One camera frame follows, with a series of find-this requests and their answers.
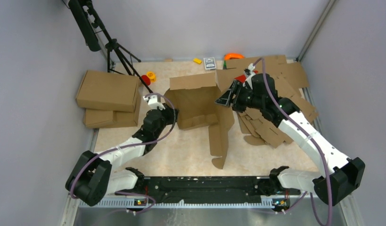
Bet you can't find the black camera tripod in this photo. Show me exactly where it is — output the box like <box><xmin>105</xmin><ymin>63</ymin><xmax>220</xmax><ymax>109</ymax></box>
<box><xmin>62</xmin><ymin>0</ymin><xmax>154</xmax><ymax>95</ymax></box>

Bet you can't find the red yellow toy spool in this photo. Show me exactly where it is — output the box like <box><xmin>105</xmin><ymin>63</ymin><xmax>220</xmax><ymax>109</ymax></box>
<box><xmin>141</xmin><ymin>71</ymin><xmax>156</xmax><ymax>86</ymax></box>

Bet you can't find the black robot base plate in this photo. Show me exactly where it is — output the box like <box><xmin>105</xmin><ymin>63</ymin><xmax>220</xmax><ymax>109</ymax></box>
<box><xmin>127</xmin><ymin>176</ymin><xmax>301</xmax><ymax>204</ymax></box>

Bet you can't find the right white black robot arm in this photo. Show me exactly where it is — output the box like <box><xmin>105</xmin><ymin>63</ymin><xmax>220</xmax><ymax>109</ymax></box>
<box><xmin>215</xmin><ymin>68</ymin><xmax>365</xmax><ymax>206</ymax></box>

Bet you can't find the small yellow block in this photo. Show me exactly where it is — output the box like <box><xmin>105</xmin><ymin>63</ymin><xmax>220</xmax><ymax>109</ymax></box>
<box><xmin>193</xmin><ymin>58</ymin><xmax>202</xmax><ymax>65</ymax></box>

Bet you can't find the stack of flat cardboard sheets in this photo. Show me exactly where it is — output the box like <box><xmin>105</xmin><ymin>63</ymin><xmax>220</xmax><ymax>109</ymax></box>
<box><xmin>219</xmin><ymin>55</ymin><xmax>319</xmax><ymax>148</ymax></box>

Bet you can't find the folded brown cardboard box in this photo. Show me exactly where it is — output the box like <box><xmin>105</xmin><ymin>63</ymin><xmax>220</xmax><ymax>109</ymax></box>
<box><xmin>76</xmin><ymin>70</ymin><xmax>140</xmax><ymax>113</ymax></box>

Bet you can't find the lower folded cardboard box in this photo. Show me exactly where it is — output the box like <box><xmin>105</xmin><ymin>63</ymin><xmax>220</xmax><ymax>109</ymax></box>
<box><xmin>83</xmin><ymin>109</ymin><xmax>140</xmax><ymax>129</ymax></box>

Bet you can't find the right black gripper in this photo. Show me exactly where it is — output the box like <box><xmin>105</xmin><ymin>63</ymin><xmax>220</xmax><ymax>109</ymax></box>
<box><xmin>215</xmin><ymin>80</ymin><xmax>264</xmax><ymax>113</ymax></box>

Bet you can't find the brown cardboard box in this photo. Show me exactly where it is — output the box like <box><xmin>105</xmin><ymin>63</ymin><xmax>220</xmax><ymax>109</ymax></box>
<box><xmin>76</xmin><ymin>70</ymin><xmax>140</xmax><ymax>113</ymax></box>
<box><xmin>165</xmin><ymin>72</ymin><xmax>234</xmax><ymax>169</ymax></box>

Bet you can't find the red plastic sheet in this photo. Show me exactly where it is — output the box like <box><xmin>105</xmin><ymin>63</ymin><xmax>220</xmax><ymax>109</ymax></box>
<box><xmin>235</xmin><ymin>74</ymin><xmax>247</xmax><ymax>83</ymax></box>

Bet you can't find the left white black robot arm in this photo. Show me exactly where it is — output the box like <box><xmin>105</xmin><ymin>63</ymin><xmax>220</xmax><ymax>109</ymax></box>
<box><xmin>65</xmin><ymin>93</ymin><xmax>179</xmax><ymax>206</ymax></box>

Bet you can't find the orange plastic ring toy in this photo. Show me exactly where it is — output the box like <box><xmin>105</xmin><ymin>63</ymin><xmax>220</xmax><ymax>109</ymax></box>
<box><xmin>224</xmin><ymin>53</ymin><xmax>245</xmax><ymax>60</ymax></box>

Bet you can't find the blue playing card deck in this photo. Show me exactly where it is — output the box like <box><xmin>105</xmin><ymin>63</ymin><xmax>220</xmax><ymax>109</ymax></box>
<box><xmin>203</xmin><ymin>57</ymin><xmax>217</xmax><ymax>71</ymax></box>

